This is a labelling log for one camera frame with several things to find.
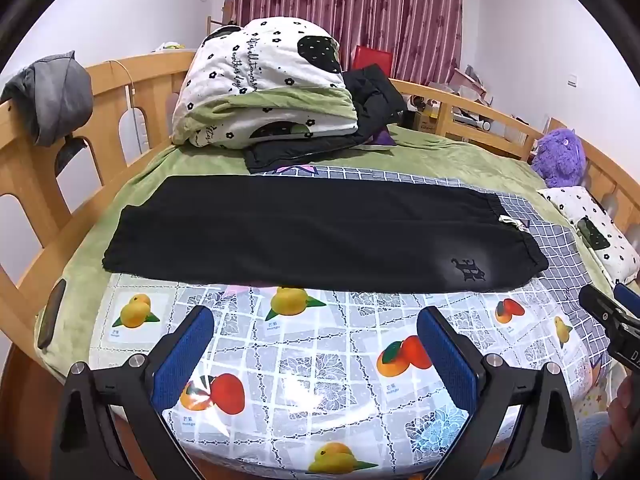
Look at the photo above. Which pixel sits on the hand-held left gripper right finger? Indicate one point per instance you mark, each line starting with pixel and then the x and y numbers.
pixel 447 360

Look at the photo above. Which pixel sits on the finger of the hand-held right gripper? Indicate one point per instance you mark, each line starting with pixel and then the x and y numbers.
pixel 629 297
pixel 602 305

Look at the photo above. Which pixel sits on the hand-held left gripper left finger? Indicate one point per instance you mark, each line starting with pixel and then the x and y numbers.
pixel 182 360

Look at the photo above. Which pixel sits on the black pants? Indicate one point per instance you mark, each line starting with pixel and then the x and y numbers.
pixel 300 235

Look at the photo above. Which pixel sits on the person's right hand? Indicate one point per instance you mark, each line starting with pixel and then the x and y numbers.
pixel 622 420

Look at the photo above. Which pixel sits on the white flower pillow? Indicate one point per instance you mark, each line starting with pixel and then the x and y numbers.
pixel 607 240

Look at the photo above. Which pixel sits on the fruit print plastic tablecloth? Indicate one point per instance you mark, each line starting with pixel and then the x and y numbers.
pixel 325 340

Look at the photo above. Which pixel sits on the black phone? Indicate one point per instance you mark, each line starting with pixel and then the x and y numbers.
pixel 51 315

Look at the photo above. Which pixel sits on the purple plush toy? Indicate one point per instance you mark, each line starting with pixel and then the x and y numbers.
pixel 560 155

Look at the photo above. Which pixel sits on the green fleece blanket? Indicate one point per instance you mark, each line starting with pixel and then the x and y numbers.
pixel 145 180

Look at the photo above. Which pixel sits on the purple booklet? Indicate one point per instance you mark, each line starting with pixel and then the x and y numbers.
pixel 384 139

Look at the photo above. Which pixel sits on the cardboard box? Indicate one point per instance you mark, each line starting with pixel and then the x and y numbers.
pixel 426 122

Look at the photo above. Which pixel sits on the black padded jacket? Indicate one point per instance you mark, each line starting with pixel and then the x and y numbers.
pixel 372 95

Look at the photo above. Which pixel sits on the grey cloth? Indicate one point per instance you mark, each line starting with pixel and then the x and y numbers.
pixel 55 95

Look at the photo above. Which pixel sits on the folded white flower quilt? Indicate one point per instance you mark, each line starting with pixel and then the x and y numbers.
pixel 260 65

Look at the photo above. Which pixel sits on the red box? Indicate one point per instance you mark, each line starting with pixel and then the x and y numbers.
pixel 370 57

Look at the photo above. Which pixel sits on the dark red curtain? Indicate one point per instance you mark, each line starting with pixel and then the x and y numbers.
pixel 350 5

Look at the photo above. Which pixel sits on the wooden bed frame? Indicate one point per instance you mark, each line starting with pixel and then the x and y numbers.
pixel 30 170

